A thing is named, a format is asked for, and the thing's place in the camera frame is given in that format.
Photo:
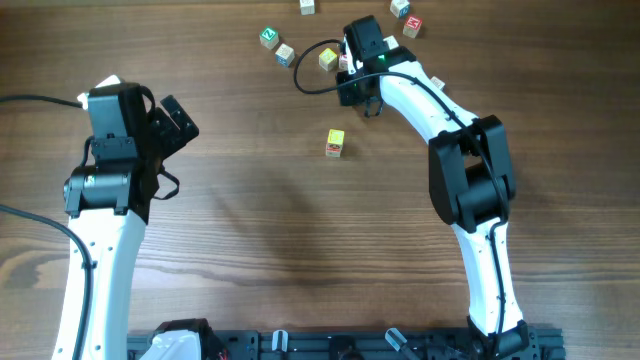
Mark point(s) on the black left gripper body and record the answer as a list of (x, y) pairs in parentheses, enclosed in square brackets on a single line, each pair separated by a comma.
[(167, 129)]

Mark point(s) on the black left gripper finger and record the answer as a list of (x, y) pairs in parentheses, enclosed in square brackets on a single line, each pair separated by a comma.
[(165, 125), (184, 129)]

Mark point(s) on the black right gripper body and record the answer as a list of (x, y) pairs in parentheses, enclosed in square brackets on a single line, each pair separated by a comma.
[(351, 91)]

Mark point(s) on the yellow soccer ball block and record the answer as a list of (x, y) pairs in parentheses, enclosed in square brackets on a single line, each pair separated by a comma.
[(336, 136)]

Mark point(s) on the red A letter block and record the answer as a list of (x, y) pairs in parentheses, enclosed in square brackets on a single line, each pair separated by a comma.
[(333, 150)]

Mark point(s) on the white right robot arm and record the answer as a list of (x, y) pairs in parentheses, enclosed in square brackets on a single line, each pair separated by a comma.
[(471, 180)]

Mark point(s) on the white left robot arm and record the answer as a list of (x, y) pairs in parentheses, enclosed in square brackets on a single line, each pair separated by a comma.
[(108, 205)]

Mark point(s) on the red 9 number block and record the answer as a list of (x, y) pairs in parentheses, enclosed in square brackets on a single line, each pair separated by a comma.
[(343, 62)]

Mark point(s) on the yellow top wooden block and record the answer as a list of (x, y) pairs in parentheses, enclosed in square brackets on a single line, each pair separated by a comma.
[(328, 59)]

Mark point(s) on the white red sided block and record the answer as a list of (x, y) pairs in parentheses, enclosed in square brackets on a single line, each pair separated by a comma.
[(391, 42)]

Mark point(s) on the blue sided wooden block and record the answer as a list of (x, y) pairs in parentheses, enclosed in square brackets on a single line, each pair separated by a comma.
[(285, 55)]

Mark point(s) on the blue X letter block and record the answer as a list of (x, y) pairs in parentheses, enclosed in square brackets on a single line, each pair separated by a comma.
[(438, 83)]

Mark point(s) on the red M letter block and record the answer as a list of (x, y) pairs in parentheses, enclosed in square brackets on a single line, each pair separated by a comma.
[(412, 26)]

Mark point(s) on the blue sided far block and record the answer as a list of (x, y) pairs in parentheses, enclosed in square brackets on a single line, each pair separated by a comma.
[(400, 8)]

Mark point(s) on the plain wooden block far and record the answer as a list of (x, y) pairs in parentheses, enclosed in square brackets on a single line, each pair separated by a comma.
[(307, 7)]

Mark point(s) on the green Z letter block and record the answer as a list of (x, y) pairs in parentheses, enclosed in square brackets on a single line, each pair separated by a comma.
[(269, 37)]

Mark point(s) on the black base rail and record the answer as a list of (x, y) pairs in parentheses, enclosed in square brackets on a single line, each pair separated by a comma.
[(443, 343)]

